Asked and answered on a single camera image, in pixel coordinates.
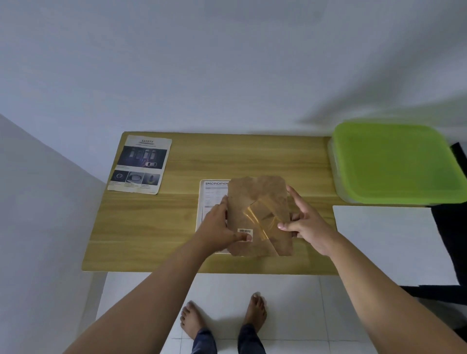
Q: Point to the blank white sheet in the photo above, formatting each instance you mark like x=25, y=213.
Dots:
x=386, y=244

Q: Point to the white printed specification sheet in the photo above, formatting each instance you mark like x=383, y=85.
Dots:
x=209, y=198

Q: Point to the blue jeans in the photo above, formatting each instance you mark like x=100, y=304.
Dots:
x=204, y=343

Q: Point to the person's left forearm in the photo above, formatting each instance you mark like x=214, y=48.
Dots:
x=146, y=306

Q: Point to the person's right thumb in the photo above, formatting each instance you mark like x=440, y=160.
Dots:
x=289, y=227

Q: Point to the brown padded envelope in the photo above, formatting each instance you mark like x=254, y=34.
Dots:
x=251, y=195

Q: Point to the person's right forearm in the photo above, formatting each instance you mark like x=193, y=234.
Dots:
x=383, y=299

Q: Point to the person's foot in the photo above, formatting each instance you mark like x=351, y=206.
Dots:
x=191, y=319
x=255, y=312

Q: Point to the clear container with green lid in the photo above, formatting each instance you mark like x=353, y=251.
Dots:
x=394, y=164

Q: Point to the person's left hand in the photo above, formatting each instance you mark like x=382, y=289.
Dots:
x=213, y=229

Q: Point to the person's left thumb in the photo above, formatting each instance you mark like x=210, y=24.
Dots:
x=242, y=237

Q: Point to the person's right hand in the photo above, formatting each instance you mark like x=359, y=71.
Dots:
x=313, y=228

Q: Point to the amber transparent film strip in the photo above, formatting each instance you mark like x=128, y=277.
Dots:
x=261, y=218

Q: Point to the black fabric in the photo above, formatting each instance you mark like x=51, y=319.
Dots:
x=452, y=237

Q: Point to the person's right foot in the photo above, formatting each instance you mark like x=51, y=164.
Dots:
x=255, y=312

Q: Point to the person's left foot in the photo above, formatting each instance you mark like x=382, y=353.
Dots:
x=191, y=319

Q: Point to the printed leaflet with dark photos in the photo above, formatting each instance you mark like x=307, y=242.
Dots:
x=140, y=164

